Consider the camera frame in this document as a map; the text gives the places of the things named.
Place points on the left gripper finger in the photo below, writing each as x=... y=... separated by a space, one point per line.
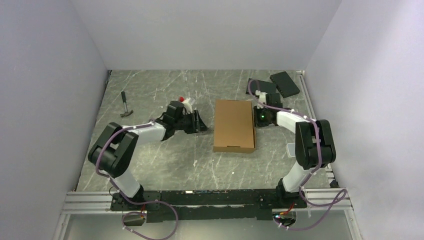
x=196 y=121
x=201 y=127

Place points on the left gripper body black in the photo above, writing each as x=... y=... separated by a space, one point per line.
x=186 y=123

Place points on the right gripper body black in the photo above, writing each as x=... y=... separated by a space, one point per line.
x=261 y=117

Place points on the brown cardboard box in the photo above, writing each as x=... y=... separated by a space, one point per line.
x=234 y=130

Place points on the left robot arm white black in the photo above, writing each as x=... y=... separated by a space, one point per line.
x=112 y=152

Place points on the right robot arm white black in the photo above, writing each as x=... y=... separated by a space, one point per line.
x=314 y=146

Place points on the black foam block near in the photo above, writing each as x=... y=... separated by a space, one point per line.
x=254 y=85

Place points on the black foam block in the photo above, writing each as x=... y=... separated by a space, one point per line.
x=284 y=84
x=254 y=85

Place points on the black foam block far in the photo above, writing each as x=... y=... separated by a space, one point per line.
x=284 y=84

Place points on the white rectangular tray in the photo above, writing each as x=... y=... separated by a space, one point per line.
x=291 y=150

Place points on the small black hammer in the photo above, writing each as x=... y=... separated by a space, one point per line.
x=126 y=112

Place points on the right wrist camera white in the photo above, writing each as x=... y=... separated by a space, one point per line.
x=261 y=98

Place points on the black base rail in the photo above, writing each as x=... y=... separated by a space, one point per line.
x=168 y=205

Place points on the aluminium frame rail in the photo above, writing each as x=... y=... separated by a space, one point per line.
x=87 y=202

